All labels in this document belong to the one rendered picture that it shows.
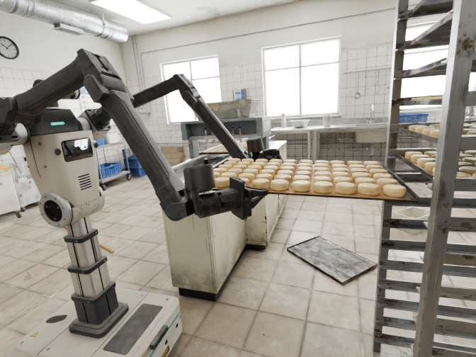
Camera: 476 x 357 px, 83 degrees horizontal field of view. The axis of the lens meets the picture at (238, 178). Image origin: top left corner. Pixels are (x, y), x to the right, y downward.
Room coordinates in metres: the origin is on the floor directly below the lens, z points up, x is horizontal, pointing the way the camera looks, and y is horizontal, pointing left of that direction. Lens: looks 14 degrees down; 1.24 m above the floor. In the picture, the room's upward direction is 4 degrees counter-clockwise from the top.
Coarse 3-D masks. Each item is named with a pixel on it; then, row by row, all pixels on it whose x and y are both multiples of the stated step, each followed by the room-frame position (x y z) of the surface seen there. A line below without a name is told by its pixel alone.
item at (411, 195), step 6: (222, 162) 1.07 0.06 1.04; (384, 168) 0.91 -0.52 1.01; (390, 174) 0.83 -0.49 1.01; (408, 186) 0.66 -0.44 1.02; (270, 192) 0.69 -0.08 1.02; (408, 192) 0.65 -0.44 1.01; (414, 192) 0.61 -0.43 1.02; (354, 198) 0.62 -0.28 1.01; (360, 198) 0.62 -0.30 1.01; (366, 198) 0.62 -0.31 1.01; (372, 198) 0.61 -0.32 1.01; (378, 198) 0.61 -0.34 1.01; (384, 198) 0.60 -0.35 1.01; (414, 198) 0.61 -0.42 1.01
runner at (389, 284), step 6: (378, 282) 0.96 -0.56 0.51; (384, 282) 0.96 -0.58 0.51; (390, 282) 0.95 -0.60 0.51; (396, 282) 0.94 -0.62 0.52; (402, 282) 0.94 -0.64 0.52; (408, 282) 0.93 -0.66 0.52; (414, 282) 0.93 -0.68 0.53; (384, 288) 0.94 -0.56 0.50; (390, 288) 0.93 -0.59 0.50; (396, 288) 0.93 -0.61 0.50; (402, 288) 0.93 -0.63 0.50; (408, 288) 0.92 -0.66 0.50; (414, 288) 0.92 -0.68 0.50; (474, 288) 0.87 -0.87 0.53
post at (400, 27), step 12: (408, 0) 0.96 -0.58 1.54; (396, 12) 0.99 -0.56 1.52; (396, 24) 0.97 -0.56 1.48; (396, 36) 0.97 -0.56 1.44; (396, 60) 0.97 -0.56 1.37; (396, 84) 0.96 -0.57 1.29; (396, 96) 0.96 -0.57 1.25; (396, 108) 0.96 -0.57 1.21; (396, 120) 0.96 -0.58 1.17; (396, 144) 0.96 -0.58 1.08; (384, 204) 0.97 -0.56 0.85; (384, 216) 0.97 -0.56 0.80; (384, 228) 0.96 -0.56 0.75; (384, 252) 0.96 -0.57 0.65; (384, 276) 0.96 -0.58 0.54; (372, 348) 0.99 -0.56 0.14
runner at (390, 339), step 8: (376, 336) 0.96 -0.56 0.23; (384, 336) 0.95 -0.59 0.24; (392, 336) 0.94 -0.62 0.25; (400, 336) 0.93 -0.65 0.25; (392, 344) 0.92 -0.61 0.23; (400, 344) 0.92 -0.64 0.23; (408, 344) 0.92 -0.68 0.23; (440, 344) 0.89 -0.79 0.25; (448, 344) 0.88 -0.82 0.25; (456, 344) 0.88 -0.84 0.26; (472, 352) 0.86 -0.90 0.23
